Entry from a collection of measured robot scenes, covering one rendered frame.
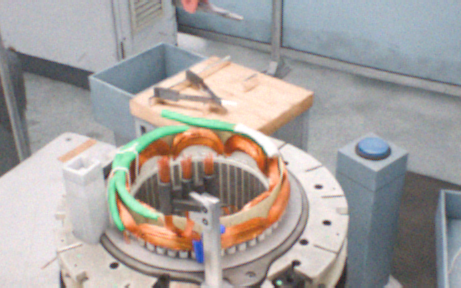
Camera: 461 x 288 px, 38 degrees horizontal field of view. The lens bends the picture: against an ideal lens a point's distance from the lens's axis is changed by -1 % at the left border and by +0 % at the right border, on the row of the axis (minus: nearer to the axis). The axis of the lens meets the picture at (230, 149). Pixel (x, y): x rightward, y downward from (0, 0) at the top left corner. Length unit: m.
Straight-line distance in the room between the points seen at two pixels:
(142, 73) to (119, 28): 1.91
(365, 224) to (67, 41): 2.48
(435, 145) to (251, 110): 2.01
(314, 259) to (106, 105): 0.52
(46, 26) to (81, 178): 2.70
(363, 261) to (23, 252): 0.57
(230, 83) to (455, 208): 0.39
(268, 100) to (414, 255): 1.42
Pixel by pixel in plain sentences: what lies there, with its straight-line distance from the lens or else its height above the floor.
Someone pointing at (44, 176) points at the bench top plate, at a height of 0.78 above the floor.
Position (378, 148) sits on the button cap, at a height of 1.04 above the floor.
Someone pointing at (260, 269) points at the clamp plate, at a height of 1.10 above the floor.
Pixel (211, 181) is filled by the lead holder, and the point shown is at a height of 1.22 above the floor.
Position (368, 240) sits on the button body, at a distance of 0.99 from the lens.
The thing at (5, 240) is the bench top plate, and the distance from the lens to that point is 1.25.
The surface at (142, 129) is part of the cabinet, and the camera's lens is 1.04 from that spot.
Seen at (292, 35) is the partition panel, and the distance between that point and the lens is 3.29.
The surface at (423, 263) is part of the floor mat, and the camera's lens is 2.32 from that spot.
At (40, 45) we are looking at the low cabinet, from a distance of 3.43.
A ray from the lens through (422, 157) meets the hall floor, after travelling 2.84.
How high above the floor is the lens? 1.56
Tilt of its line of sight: 34 degrees down
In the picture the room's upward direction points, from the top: 1 degrees counter-clockwise
